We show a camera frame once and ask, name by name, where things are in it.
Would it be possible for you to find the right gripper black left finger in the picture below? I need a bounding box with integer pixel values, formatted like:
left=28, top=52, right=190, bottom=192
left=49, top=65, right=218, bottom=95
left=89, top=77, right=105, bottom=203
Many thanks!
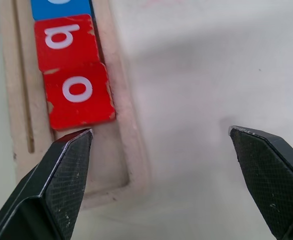
left=0, top=128, right=95, bottom=240

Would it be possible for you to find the wooden letter tray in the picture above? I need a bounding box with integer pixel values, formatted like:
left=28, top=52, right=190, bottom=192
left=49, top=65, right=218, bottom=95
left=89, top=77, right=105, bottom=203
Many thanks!
left=0, top=0, right=153, bottom=211

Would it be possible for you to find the red letter tile b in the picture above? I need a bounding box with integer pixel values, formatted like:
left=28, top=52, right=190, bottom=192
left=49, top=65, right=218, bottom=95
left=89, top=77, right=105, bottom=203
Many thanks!
left=33, top=13, right=101, bottom=74

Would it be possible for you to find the blue letter tile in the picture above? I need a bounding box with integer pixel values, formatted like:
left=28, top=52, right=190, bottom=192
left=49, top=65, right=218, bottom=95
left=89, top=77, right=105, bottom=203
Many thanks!
left=30, top=0, right=96, bottom=22

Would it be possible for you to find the red letter tile o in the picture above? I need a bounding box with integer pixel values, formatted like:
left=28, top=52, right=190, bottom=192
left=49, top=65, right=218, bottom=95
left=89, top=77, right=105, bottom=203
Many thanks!
left=42, top=61, right=117, bottom=131

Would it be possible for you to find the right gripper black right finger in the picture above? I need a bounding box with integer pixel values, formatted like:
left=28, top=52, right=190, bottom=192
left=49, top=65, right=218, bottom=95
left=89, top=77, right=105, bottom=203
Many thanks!
left=227, top=125, right=293, bottom=240

